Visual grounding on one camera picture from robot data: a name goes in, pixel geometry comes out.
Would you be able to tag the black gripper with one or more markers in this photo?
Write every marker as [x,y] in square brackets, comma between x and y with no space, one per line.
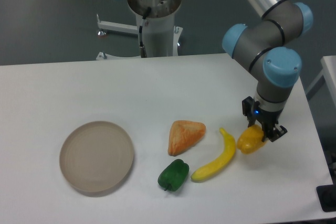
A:
[268,119]

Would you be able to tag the yellow bell pepper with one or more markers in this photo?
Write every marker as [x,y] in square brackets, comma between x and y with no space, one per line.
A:
[251,140]

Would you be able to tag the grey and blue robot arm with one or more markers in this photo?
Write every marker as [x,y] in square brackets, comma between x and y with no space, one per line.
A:
[260,50]

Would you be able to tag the green bell pepper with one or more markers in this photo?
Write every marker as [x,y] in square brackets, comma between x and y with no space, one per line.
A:
[174,175]

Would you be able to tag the orange triangular bread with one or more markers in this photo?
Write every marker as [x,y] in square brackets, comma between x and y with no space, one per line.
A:
[183,135]

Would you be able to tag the yellow banana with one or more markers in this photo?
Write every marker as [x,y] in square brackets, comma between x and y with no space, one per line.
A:
[217,165]

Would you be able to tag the white side table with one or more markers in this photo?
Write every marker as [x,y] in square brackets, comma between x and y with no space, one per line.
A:
[326,75]

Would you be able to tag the black device at table edge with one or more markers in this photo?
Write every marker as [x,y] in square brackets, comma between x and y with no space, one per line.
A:
[326,195]

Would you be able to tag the beige round plate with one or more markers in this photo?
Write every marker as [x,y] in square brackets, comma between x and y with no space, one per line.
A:
[96,157]

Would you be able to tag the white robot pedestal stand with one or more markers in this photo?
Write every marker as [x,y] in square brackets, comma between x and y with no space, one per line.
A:
[155,27]

